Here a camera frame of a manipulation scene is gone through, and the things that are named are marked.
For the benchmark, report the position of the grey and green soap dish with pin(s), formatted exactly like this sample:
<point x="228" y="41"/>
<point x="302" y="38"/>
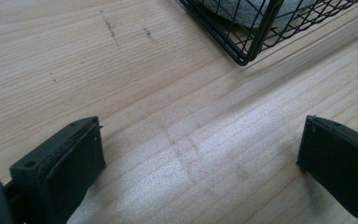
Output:
<point x="248" y="11"/>

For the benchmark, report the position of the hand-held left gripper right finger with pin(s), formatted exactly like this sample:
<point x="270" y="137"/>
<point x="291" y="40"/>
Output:
<point x="341" y="161"/>

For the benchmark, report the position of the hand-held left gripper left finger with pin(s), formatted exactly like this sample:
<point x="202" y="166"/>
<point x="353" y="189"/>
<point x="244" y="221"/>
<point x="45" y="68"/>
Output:
<point x="59" y="174"/>

